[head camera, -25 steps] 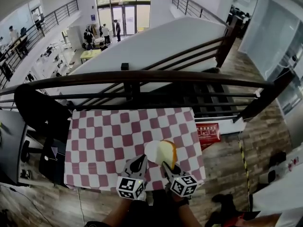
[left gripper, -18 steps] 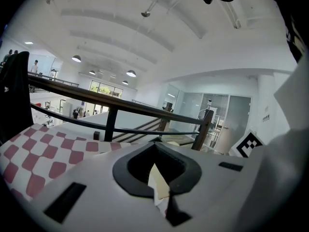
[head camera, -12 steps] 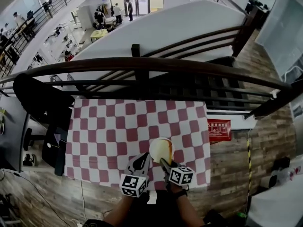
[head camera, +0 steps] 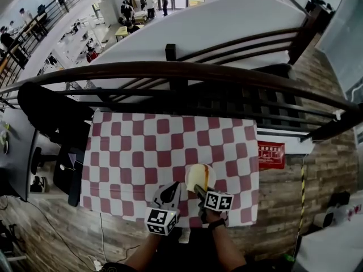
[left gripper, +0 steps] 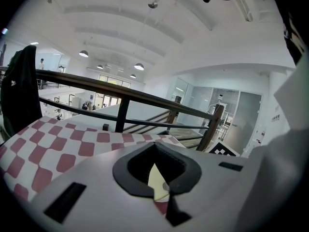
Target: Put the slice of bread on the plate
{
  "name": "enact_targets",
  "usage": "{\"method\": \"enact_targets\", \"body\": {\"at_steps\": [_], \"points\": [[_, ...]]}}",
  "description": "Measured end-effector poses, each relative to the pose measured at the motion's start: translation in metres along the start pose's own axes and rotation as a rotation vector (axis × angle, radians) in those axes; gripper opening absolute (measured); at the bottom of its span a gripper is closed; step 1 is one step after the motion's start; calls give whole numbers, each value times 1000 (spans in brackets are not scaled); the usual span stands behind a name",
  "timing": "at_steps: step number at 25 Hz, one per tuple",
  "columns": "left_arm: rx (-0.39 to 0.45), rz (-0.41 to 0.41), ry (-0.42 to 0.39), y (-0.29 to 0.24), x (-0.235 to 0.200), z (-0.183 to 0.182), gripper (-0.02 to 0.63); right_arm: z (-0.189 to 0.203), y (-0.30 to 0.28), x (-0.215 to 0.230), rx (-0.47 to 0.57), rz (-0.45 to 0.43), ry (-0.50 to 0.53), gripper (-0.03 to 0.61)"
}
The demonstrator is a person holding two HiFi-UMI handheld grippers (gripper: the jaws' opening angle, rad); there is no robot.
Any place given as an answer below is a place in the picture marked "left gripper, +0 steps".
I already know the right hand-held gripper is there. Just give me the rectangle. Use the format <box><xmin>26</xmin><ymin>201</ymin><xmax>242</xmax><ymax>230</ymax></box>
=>
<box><xmin>208</xmin><ymin>140</ymin><xmax>241</xmax><ymax>157</ymax></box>

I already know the dark wooden railing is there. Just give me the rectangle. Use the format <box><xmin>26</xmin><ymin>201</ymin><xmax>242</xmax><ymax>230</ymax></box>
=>
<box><xmin>0</xmin><ymin>66</ymin><xmax>225</xmax><ymax>152</ymax></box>

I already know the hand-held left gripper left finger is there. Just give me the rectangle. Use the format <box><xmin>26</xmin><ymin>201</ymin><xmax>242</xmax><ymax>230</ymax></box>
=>
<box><xmin>30</xmin><ymin>141</ymin><xmax>181</xmax><ymax>232</ymax></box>

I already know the cream plate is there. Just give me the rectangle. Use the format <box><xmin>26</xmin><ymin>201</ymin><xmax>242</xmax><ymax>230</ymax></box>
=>
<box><xmin>147</xmin><ymin>163</ymin><xmax>171</xmax><ymax>202</ymax></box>

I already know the frosted glass door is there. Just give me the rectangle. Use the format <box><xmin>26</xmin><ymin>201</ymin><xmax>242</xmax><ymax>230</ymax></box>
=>
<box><xmin>223</xmin><ymin>91</ymin><xmax>263</xmax><ymax>156</ymax></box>

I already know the red white checkered tablecloth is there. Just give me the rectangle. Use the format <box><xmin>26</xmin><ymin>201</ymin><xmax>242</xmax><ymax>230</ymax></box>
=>
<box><xmin>0</xmin><ymin>116</ymin><xmax>186</xmax><ymax>216</ymax></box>

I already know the white stand with camera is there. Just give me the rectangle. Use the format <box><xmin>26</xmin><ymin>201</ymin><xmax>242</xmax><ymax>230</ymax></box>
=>
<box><xmin>207</xmin><ymin>93</ymin><xmax>228</xmax><ymax>117</ymax></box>

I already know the person's black shirt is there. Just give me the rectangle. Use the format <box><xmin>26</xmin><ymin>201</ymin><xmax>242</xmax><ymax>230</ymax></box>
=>
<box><xmin>270</xmin><ymin>0</ymin><xmax>309</xmax><ymax>66</ymax></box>

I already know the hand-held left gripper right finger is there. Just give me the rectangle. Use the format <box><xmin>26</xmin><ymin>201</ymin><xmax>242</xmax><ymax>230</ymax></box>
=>
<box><xmin>154</xmin><ymin>141</ymin><xmax>253</xmax><ymax>232</ymax></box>

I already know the black jacket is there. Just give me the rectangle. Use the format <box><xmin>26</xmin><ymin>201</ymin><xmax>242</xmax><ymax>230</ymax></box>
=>
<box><xmin>0</xmin><ymin>44</ymin><xmax>43</xmax><ymax>138</ymax></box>

